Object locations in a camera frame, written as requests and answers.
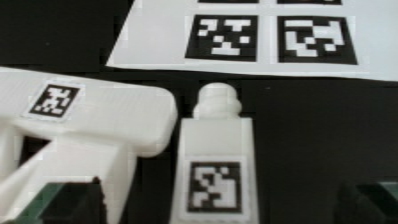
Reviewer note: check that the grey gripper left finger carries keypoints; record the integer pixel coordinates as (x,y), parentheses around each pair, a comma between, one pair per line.
(66,204)

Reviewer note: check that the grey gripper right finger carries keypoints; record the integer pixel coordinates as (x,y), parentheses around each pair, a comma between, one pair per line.
(366,204)

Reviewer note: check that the white marker base plate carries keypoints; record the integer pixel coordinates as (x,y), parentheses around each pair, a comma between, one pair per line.
(325,38)

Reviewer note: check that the white short chair leg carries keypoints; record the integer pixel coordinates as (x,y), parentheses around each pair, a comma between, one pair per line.
(215,193)

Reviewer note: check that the white chair back frame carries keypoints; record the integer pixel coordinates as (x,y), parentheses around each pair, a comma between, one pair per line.
(80,126)

